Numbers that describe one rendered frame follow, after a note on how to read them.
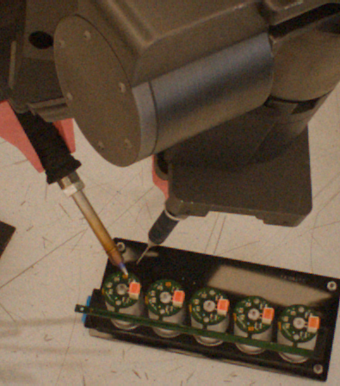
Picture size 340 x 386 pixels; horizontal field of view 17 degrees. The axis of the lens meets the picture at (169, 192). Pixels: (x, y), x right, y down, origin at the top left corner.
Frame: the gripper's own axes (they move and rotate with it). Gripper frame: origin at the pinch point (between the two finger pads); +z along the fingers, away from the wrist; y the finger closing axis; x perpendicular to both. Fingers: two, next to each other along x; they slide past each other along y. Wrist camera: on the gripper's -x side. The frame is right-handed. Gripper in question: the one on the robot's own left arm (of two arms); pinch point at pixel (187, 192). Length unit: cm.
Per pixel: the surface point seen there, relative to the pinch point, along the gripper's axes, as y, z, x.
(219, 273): -2.4, 16.2, 6.9
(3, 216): -7.4, 21.9, -7.4
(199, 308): 2.0, 11.8, 4.1
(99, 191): -9.2, 19.8, -0.9
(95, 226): -2.9, 11.9, -2.6
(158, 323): 2.9, 12.6, 1.7
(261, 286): -1.4, 15.4, 9.5
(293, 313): 2.4, 10.0, 9.6
